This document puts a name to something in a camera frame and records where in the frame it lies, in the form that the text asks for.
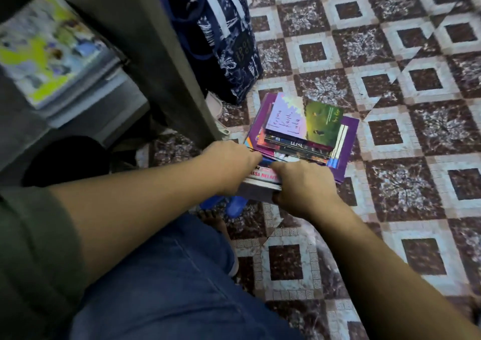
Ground person's right hand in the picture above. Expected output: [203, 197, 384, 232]
[271, 160, 343, 221]

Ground person's blue jeans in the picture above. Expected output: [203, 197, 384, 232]
[69, 212, 306, 340]

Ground pile of grey booklets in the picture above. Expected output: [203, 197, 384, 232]
[37, 55, 150, 130]

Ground person's left hand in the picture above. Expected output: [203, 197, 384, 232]
[203, 140, 264, 198]

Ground stack of colourful books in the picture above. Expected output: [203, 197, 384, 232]
[237, 92, 360, 203]

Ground blue sandal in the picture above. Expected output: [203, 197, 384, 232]
[199, 195, 247, 219]

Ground person's right forearm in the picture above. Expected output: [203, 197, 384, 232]
[308, 198, 481, 340]

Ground person's green sleeve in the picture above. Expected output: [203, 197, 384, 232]
[0, 186, 89, 340]

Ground person's bare foot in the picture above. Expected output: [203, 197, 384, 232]
[198, 208, 235, 252]

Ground dark blue patterned tote bag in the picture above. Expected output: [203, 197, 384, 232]
[153, 0, 264, 106]

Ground dark grey shelf unit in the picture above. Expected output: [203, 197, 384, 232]
[0, 0, 223, 187]

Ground person's left forearm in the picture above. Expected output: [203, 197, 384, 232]
[47, 147, 220, 278]

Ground colourful yellow cover magazine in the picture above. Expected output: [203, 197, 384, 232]
[0, 0, 114, 110]

